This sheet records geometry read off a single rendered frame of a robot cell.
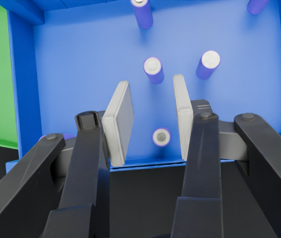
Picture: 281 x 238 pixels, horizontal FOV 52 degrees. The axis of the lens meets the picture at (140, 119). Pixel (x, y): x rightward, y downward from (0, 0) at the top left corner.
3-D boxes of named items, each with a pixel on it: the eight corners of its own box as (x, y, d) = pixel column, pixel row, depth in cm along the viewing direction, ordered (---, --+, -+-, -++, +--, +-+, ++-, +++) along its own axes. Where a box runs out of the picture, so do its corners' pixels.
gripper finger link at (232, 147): (196, 138, 13) (265, 131, 13) (187, 99, 18) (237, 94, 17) (198, 165, 13) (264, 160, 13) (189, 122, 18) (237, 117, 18)
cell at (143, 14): (152, 12, 34) (147, -14, 28) (154, 28, 34) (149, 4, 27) (137, 15, 34) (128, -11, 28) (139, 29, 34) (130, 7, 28)
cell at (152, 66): (163, 68, 34) (160, 54, 27) (165, 83, 34) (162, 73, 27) (148, 70, 34) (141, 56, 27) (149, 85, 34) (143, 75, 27)
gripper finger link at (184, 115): (177, 110, 14) (192, 109, 14) (172, 74, 21) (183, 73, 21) (182, 162, 15) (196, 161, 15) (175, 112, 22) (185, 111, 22)
